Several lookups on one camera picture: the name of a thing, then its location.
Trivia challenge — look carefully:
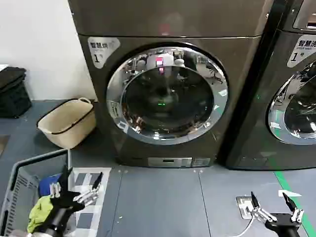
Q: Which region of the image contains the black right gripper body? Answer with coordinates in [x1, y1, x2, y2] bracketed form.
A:
[264, 213, 301, 237]

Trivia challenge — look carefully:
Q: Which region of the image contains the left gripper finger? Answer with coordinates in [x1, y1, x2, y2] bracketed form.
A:
[50, 165, 74, 199]
[73, 172, 103, 205]

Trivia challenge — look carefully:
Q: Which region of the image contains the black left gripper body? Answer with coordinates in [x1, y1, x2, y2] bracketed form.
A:
[37, 189, 85, 235]

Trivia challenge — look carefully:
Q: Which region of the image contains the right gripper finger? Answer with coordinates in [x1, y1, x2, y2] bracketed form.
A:
[282, 192, 305, 223]
[246, 191, 277, 222]

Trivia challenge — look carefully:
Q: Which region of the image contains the white floor tape arrow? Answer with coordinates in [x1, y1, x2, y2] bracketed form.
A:
[278, 189, 302, 198]

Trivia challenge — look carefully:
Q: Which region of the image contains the silver floor socket plate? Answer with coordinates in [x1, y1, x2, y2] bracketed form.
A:
[236, 196, 259, 220]

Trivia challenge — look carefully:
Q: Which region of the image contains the blue garment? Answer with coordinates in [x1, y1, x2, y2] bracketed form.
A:
[38, 172, 63, 198]

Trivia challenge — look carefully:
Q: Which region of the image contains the green garment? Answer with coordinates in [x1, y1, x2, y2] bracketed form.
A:
[27, 196, 57, 234]

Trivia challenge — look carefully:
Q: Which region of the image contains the green floor tape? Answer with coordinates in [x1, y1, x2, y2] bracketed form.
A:
[273, 170, 316, 234]

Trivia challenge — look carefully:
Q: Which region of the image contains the grey white checkered mat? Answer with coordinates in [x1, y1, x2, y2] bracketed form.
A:
[66, 167, 112, 237]

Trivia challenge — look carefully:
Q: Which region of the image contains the grey plastic laundry basket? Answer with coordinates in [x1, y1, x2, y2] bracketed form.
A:
[0, 149, 74, 237]

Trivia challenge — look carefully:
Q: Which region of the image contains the beige soft laundry basket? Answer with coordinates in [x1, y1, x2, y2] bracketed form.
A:
[37, 97, 97, 150]

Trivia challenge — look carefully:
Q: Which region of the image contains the grey machine with washer label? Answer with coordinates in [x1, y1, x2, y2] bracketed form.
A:
[218, 0, 316, 171]

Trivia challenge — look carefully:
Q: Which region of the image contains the silver dryer control panel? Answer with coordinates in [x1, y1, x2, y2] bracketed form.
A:
[147, 156, 211, 168]

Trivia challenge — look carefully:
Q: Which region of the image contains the round chrome glass washer door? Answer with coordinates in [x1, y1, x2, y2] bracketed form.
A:
[265, 61, 316, 146]

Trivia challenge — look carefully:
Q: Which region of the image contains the black plastic crate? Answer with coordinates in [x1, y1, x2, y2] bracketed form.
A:
[0, 66, 33, 119]

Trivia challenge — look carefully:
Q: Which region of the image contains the round chrome glass dryer door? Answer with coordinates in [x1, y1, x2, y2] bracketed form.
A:
[106, 41, 229, 146]

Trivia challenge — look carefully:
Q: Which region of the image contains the silver dryer label sticker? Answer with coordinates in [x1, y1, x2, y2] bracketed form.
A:
[87, 36, 121, 69]

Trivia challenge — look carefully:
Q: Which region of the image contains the silver washer label sticker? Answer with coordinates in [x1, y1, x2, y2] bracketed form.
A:
[287, 34, 316, 68]

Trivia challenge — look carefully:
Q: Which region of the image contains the grey dryer with dryer label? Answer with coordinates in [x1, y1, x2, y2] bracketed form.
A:
[68, 0, 274, 169]

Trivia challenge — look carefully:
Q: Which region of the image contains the white cable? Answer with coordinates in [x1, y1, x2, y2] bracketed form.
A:
[234, 214, 255, 237]

